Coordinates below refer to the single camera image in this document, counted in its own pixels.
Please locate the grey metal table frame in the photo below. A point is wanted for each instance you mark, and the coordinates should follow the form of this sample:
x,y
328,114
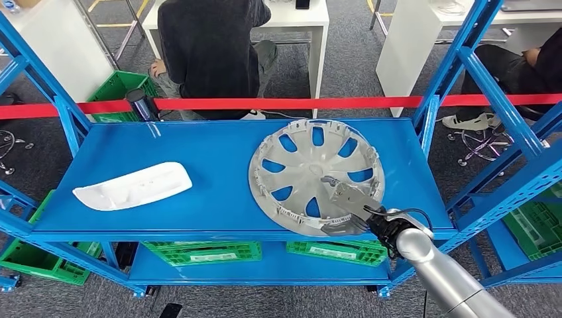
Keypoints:
x,y
95,35

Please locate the chrome barrier stanchion post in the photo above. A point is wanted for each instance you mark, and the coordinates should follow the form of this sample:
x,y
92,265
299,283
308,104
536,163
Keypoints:
x,y
141,105

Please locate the white cabinet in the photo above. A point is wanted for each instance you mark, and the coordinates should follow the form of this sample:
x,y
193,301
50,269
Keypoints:
x,y
74,48

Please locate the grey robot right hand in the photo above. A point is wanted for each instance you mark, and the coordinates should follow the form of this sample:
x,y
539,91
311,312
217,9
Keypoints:
x,y
353,202

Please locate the red barrier belt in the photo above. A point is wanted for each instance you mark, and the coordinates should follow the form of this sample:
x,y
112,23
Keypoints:
x,y
110,106
351,103

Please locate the clear plastic bottle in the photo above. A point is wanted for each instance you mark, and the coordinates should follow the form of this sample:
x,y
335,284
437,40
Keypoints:
x,y
9,5

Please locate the white desk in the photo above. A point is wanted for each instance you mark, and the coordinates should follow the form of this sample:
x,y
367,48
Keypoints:
x,y
404,61
318,52

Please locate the chrome office chair base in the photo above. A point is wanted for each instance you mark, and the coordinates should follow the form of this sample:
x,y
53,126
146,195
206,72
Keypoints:
x,y
481,145
6,170

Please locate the silver plastic wheel hubcap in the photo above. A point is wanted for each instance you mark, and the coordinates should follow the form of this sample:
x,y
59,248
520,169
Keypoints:
x,y
314,169

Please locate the white plastic trim part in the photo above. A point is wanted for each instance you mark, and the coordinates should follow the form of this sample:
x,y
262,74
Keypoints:
x,y
131,188

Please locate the grey laptop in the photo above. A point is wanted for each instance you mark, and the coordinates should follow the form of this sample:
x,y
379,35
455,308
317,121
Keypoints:
x,y
531,5

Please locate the person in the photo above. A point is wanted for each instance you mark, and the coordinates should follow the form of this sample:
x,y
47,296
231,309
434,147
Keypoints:
x,y
210,57
505,74

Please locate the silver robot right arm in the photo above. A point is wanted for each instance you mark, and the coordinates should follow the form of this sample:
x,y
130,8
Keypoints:
x,y
448,281

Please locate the black phone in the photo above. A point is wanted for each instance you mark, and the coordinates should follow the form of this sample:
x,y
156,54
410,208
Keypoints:
x,y
302,4

